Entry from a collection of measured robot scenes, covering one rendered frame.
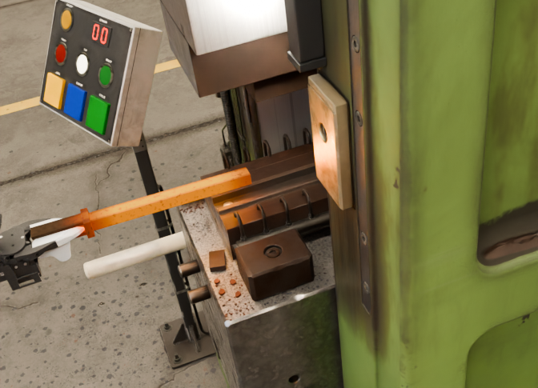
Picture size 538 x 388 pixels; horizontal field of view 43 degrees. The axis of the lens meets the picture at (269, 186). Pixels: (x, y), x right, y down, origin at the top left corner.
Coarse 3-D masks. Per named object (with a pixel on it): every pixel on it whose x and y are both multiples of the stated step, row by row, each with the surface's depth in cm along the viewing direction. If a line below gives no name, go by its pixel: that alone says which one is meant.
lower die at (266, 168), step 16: (304, 144) 145; (256, 160) 142; (272, 160) 141; (288, 160) 139; (304, 160) 138; (208, 176) 140; (256, 176) 136; (272, 176) 134; (224, 192) 131; (272, 192) 130; (288, 192) 130; (320, 192) 129; (224, 208) 128; (240, 208) 128; (256, 208) 128; (272, 208) 127; (288, 208) 127; (304, 208) 127; (320, 208) 129; (224, 224) 125; (256, 224) 126; (272, 224) 127; (224, 240) 132
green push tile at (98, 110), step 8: (96, 104) 159; (104, 104) 156; (88, 112) 161; (96, 112) 159; (104, 112) 157; (88, 120) 161; (96, 120) 159; (104, 120) 157; (96, 128) 159; (104, 128) 157
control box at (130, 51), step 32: (64, 0) 167; (64, 32) 168; (128, 32) 150; (160, 32) 154; (64, 64) 168; (96, 64) 159; (128, 64) 152; (64, 96) 169; (96, 96) 160; (128, 96) 155; (128, 128) 158
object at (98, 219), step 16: (224, 176) 127; (240, 176) 126; (160, 192) 125; (176, 192) 124; (192, 192) 124; (208, 192) 125; (112, 208) 123; (128, 208) 122; (144, 208) 123; (160, 208) 124; (48, 224) 120; (64, 224) 120; (80, 224) 120; (96, 224) 121; (112, 224) 122
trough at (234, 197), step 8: (312, 168) 135; (288, 176) 134; (296, 176) 134; (304, 176) 135; (312, 176) 134; (256, 184) 132; (264, 184) 133; (272, 184) 134; (280, 184) 134; (288, 184) 133; (232, 192) 131; (240, 192) 132; (248, 192) 133; (256, 192) 133; (264, 192) 132; (216, 200) 131; (224, 200) 132; (232, 200) 131; (240, 200) 131; (216, 208) 130
